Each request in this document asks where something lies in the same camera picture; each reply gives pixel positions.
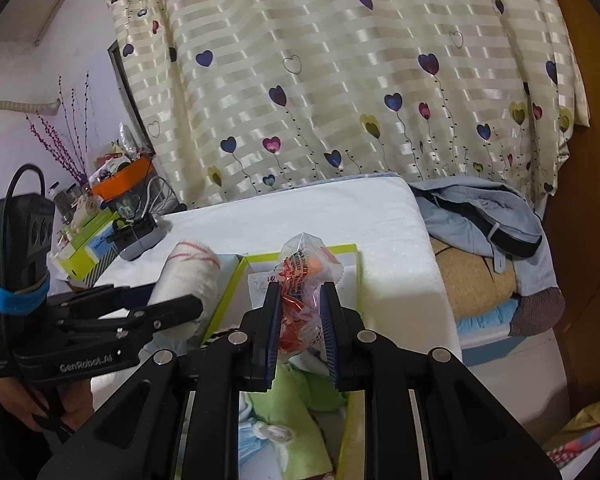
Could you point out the blue tissue pack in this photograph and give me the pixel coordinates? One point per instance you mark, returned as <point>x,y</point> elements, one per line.
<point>99,245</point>

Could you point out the white towel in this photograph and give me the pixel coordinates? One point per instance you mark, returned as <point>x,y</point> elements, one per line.
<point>192,268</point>

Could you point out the red printed plastic bag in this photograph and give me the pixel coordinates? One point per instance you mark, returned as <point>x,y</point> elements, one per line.
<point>304,265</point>

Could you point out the colourful bag on floor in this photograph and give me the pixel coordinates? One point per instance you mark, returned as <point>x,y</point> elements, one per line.
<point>578,435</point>

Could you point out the purple flower branches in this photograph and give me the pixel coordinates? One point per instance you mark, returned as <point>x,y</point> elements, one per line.
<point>61,127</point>

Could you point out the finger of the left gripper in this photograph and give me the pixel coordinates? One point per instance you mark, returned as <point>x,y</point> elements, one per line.
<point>144,322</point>
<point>105,297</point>

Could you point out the person's left hand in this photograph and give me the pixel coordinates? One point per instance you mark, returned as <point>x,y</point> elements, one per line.
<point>76,398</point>

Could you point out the orange basket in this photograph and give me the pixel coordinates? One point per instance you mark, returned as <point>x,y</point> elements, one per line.
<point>123,180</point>

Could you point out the striped cardboard tray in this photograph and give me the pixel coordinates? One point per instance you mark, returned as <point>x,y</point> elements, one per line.
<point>93,275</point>

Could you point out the grey black pouch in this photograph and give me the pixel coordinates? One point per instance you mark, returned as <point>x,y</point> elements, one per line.
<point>131,238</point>

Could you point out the light blue jacket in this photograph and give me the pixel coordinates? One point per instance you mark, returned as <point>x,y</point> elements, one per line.
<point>492,220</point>

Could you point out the heart patterned curtain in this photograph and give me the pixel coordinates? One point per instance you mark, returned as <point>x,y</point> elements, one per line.
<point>247,97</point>

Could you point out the lime green shoebox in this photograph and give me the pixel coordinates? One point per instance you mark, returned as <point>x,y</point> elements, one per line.
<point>75,262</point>

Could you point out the green towel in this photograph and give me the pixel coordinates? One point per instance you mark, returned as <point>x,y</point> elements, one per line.
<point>288,411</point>

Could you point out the blue face masks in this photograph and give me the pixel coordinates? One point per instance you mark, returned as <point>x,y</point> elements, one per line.
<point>254,434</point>

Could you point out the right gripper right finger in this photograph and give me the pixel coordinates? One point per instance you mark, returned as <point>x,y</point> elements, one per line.
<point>426,416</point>

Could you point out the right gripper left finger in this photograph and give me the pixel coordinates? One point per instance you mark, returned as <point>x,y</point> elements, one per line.
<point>177,416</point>

